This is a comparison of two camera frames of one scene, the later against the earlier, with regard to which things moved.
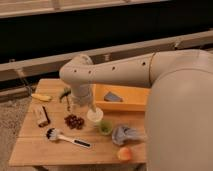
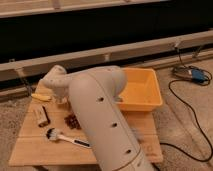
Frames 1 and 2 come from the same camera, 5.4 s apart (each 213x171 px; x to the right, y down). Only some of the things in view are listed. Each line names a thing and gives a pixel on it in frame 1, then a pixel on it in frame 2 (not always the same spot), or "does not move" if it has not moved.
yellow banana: (42, 97) does not move
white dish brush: (53, 135) does not move
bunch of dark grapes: (74, 122) does not move
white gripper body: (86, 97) -> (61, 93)
